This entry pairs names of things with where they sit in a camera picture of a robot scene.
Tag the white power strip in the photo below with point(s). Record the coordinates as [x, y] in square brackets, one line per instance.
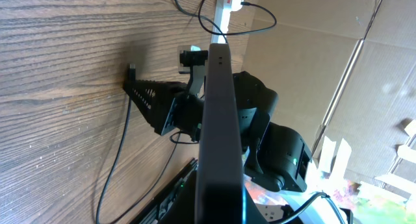
[222, 15]

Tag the white charger plug adapter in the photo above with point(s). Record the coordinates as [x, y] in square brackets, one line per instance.
[232, 5]

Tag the brown cardboard backdrop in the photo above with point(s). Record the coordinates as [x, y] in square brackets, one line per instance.
[343, 70]

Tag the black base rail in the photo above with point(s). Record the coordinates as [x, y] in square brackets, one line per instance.
[154, 211]

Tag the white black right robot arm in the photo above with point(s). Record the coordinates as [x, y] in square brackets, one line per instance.
[273, 156]

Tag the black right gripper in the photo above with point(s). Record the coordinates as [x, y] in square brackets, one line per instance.
[167, 105]

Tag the Galaxy S24 smartphone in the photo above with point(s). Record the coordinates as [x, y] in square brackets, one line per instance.
[219, 184]

